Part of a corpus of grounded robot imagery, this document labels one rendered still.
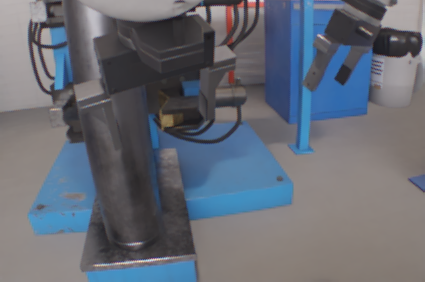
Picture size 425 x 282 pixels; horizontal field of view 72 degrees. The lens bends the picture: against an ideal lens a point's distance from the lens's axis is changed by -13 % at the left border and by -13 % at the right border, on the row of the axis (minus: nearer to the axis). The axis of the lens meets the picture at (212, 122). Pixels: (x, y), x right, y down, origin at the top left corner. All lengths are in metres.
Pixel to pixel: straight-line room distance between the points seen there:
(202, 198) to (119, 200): 0.51
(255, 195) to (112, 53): 1.25
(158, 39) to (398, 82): 2.87
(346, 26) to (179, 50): 0.36
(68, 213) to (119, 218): 0.47
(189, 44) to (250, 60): 3.28
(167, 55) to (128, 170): 0.75
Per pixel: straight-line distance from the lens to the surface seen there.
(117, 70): 0.35
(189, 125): 1.31
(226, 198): 1.49
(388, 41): 2.96
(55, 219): 1.57
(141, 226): 1.12
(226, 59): 0.41
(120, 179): 1.02
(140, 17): 0.17
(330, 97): 2.62
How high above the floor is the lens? 0.94
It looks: 21 degrees down
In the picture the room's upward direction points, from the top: 3 degrees counter-clockwise
